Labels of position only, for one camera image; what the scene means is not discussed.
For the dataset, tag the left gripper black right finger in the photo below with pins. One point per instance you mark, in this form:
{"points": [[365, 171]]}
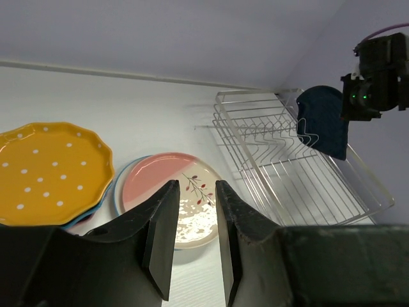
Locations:
{"points": [[265, 264]]}

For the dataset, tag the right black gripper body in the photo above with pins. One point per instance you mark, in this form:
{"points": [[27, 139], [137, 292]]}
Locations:
{"points": [[379, 82]]}

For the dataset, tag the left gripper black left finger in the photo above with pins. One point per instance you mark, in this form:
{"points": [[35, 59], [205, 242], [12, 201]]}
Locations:
{"points": [[125, 262]]}

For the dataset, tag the white patterned plate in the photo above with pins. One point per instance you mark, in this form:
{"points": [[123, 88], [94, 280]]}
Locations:
{"points": [[119, 188]]}

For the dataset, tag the dark blue plate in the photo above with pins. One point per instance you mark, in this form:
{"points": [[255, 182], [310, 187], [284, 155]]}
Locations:
{"points": [[319, 122]]}

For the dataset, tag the blue dotted plate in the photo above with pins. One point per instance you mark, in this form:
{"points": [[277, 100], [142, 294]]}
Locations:
{"points": [[87, 214]]}

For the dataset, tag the white plate red rim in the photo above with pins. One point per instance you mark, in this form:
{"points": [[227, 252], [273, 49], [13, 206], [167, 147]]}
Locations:
{"points": [[150, 182]]}

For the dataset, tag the yellow dotted plate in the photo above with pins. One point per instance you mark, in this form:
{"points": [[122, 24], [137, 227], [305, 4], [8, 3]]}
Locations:
{"points": [[52, 173]]}

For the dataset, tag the pink dotted plate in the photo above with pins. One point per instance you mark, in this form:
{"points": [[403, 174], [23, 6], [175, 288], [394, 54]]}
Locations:
{"points": [[75, 224]]}

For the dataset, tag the wire dish rack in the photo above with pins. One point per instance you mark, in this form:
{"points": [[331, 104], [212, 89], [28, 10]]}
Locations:
{"points": [[282, 175]]}

